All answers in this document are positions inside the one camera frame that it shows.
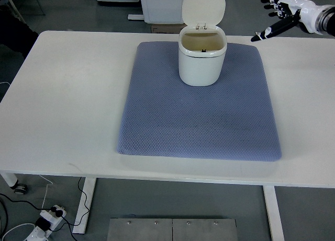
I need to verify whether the grey metal base plate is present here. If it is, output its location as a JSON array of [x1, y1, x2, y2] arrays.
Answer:
[[107, 218, 238, 240]]

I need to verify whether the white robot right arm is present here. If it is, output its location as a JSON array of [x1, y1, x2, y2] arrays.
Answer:
[[315, 5, 334, 37]]

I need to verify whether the cardboard box behind table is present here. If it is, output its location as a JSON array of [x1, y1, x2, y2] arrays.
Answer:
[[151, 24, 185, 34]]

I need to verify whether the blue textured mat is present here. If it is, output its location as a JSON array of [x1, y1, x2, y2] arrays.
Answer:
[[117, 41, 282, 162]]

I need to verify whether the white right table leg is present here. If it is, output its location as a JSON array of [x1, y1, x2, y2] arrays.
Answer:
[[263, 186, 285, 241]]

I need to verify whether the white cabinet in background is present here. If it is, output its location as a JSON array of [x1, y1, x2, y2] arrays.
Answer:
[[128, 0, 184, 24]]

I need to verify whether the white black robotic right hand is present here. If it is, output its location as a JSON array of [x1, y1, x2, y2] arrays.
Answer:
[[251, 0, 323, 42]]

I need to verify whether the white thin cable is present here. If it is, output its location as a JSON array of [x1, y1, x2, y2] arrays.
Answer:
[[39, 175, 53, 210]]

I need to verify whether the black power cable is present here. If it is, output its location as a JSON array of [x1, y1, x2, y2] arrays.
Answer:
[[0, 177, 90, 241]]

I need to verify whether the white left table leg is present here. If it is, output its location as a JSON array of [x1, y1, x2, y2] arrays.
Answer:
[[72, 177, 96, 234]]

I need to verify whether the black clothed person at left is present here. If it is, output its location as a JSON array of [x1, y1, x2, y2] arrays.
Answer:
[[1, 10, 38, 59]]

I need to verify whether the white trash can open lid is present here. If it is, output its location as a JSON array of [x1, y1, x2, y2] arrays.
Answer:
[[178, 0, 228, 86]]

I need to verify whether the white caster wheel leg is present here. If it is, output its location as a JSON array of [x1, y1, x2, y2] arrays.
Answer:
[[1, 173, 27, 194]]

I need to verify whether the white power strip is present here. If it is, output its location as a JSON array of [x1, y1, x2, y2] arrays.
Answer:
[[25, 205, 66, 241]]

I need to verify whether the white table leg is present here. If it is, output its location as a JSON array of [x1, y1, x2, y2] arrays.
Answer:
[[72, 177, 96, 234], [263, 186, 285, 241]]

